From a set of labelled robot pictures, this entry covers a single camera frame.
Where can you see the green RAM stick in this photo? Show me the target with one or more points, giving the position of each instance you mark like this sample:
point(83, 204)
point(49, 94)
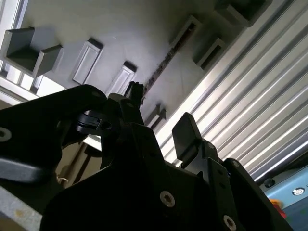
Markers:
point(165, 59)

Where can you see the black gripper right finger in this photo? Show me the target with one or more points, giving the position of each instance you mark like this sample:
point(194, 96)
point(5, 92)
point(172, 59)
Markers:
point(186, 139)

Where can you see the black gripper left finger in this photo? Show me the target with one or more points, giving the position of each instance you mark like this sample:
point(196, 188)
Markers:
point(48, 115)

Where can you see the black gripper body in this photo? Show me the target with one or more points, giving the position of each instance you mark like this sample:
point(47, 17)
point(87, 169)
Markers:
point(120, 204)

